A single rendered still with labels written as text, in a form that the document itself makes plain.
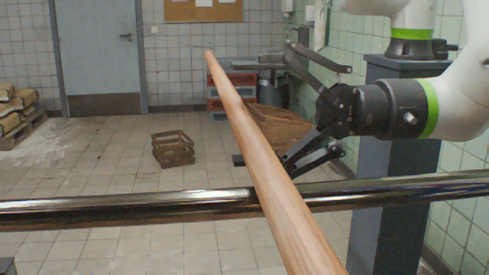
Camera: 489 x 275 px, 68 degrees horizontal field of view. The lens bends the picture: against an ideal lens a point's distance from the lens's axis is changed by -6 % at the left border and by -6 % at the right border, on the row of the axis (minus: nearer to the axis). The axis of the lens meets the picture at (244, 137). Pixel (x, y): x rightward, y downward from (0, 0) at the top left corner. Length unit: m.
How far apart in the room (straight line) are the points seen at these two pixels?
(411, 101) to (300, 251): 0.39
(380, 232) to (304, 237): 1.10
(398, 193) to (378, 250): 0.97
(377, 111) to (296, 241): 0.36
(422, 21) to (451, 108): 0.63
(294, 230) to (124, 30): 5.01
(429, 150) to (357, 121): 0.74
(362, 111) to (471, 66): 0.15
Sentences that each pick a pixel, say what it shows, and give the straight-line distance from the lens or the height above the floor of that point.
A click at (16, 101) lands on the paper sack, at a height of 0.39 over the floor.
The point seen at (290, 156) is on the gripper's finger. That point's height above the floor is 1.13.
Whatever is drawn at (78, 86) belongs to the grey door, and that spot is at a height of 0.40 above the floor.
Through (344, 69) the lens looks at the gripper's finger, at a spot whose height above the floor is 1.25.
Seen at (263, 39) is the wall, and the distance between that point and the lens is 5.27.
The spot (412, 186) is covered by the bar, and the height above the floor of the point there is 1.17.
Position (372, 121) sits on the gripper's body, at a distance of 0.56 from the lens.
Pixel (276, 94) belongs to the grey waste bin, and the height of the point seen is 0.32.
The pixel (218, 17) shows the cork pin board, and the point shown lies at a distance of 5.16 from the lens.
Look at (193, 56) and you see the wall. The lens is 5.19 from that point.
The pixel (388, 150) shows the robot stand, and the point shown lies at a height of 0.93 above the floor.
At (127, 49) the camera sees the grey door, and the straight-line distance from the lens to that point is 5.21.
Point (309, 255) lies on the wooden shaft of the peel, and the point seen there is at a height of 1.21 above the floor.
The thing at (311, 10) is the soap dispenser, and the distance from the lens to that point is 3.99.
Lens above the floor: 1.33
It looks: 18 degrees down
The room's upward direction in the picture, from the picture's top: straight up
